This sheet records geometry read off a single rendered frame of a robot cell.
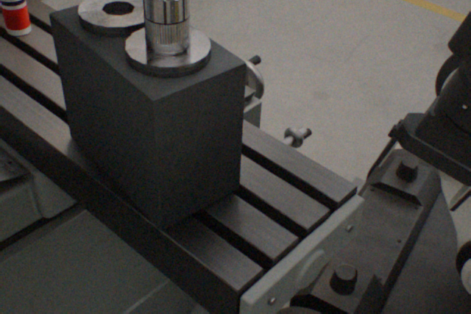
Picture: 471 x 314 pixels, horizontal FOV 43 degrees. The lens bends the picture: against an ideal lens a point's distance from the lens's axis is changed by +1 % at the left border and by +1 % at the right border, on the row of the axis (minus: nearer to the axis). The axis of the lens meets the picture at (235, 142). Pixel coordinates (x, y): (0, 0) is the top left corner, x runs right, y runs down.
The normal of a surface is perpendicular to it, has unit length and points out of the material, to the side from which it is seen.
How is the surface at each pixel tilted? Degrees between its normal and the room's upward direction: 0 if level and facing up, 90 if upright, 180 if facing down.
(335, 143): 0
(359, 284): 0
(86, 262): 90
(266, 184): 0
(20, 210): 90
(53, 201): 90
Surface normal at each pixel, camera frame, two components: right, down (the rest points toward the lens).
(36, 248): 0.73, 0.45
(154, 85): 0.04, -0.77
